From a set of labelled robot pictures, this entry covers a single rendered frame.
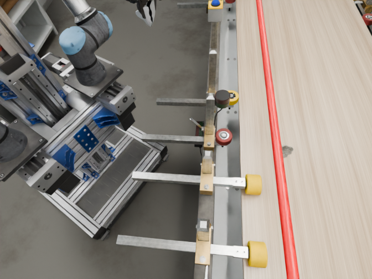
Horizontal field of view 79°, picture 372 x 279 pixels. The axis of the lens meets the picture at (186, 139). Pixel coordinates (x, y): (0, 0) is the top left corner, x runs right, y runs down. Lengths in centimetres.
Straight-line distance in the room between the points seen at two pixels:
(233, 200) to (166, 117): 131
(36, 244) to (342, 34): 261
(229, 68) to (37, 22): 294
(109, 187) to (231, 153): 98
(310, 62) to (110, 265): 188
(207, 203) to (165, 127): 124
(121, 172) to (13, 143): 92
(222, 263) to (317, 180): 56
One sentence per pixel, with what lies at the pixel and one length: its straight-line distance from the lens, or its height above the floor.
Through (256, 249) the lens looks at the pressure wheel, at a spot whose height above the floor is 98.
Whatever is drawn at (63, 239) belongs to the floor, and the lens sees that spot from 213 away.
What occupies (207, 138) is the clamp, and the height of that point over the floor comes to 87.
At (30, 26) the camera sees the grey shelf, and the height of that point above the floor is 14.
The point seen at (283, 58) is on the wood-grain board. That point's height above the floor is 90.
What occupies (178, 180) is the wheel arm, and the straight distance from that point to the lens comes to 93.
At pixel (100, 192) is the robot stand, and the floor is 21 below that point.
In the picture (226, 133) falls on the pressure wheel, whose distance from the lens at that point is 109.
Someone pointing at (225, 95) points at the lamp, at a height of 114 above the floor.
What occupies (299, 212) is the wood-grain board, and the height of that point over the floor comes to 90.
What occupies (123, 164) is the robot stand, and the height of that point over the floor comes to 21.
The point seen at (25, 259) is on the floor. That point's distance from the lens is 227.
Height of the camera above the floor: 182
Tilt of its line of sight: 59 degrees down
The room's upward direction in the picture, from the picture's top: 8 degrees counter-clockwise
